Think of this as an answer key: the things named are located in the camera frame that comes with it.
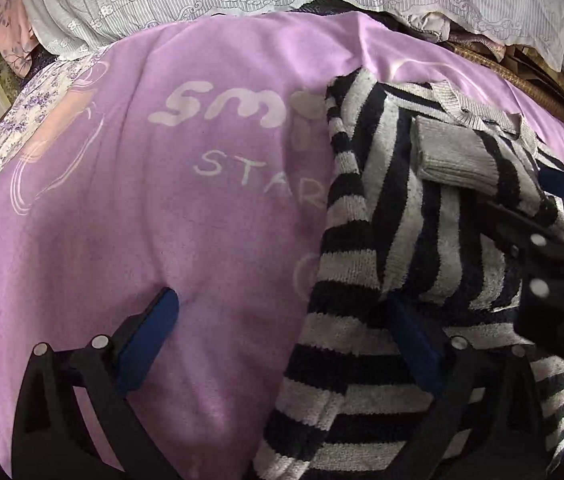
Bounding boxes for purple floral bedsheet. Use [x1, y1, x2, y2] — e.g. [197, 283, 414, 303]
[0, 52, 107, 261]

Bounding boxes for dark cloth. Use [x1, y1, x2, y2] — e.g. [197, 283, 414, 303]
[292, 0, 413, 31]

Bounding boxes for pale pink cloth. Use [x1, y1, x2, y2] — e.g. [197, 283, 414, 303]
[407, 12, 450, 41]

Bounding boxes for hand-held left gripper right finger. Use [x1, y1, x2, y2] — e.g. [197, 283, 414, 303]
[362, 297, 558, 480]

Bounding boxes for striped pink cloth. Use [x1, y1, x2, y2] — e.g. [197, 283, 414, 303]
[449, 30, 505, 56]

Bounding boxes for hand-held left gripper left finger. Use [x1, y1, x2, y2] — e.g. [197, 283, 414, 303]
[12, 287, 183, 480]

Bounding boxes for black and white striped sweater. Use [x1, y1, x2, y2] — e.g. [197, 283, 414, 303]
[252, 67, 564, 480]

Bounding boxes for pink floral pillow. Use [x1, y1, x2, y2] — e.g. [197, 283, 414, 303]
[0, 0, 37, 78]

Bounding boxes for purple printed blanket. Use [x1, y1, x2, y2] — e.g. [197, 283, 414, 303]
[0, 10, 564, 480]

